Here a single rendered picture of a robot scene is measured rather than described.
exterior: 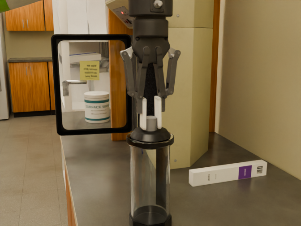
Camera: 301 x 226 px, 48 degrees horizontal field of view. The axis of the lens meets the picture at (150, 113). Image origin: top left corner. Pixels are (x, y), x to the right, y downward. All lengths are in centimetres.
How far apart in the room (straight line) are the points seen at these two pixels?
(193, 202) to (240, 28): 79
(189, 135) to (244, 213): 35
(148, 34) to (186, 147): 57
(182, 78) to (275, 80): 35
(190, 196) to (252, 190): 19
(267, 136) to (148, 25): 79
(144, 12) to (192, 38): 44
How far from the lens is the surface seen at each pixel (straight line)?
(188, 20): 111
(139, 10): 70
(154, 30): 70
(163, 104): 76
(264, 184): 113
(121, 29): 142
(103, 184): 108
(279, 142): 130
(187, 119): 115
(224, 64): 159
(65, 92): 137
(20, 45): 659
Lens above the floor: 139
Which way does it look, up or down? 13 degrees down
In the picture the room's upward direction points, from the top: straight up
